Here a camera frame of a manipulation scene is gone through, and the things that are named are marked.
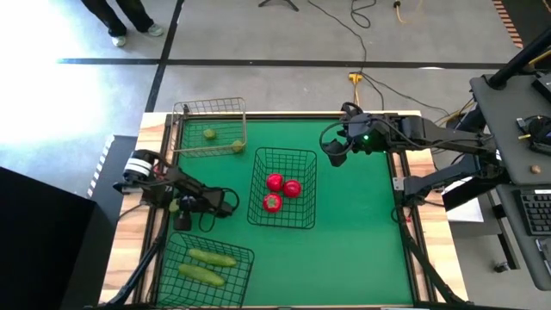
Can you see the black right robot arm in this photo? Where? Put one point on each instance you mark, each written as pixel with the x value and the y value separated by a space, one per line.
pixel 435 134

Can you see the black frame strut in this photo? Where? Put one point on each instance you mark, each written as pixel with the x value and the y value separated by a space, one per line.
pixel 138 267
pixel 429 267

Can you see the green lime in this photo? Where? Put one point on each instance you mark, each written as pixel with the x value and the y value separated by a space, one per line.
pixel 237 145
pixel 173 206
pixel 209 134

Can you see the black keyboard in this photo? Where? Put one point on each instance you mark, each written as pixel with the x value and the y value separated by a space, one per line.
pixel 538 213

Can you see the black tripod legs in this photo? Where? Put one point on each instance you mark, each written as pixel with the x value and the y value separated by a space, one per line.
pixel 280 2

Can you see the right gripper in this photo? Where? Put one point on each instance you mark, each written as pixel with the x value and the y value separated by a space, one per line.
pixel 363 131

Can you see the person's shoe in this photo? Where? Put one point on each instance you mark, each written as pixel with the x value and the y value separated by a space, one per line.
pixel 119 41
pixel 155 30

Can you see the green table mat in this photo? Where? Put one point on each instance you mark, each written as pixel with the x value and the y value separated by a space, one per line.
pixel 344 237

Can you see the white paper sheet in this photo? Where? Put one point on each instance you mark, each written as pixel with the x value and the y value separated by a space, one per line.
pixel 467 211

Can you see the small brown object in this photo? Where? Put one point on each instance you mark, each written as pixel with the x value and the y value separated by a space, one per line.
pixel 536 169

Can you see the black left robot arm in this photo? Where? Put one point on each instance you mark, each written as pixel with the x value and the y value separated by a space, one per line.
pixel 181 186

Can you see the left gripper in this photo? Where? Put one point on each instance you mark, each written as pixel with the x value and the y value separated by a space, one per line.
pixel 219 208

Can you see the black cabinet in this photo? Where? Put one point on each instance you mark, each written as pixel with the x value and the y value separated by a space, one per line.
pixel 34 249

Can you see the green cucumber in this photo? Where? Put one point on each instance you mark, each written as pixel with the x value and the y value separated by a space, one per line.
pixel 201 274
pixel 212 258

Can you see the person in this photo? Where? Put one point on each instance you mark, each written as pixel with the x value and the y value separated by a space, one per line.
pixel 129 10

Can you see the red plastic tomato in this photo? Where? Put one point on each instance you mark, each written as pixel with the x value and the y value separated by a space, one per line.
pixel 272 202
pixel 292 188
pixel 274 182

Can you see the black pole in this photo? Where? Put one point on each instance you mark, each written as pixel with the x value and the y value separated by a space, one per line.
pixel 516 62

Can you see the yellow power outlet box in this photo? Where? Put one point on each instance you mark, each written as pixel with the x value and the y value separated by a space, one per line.
pixel 355 78

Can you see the grey side desk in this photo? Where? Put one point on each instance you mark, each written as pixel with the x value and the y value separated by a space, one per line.
pixel 503 129

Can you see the black electronic device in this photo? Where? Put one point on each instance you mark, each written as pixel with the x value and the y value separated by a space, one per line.
pixel 540 129

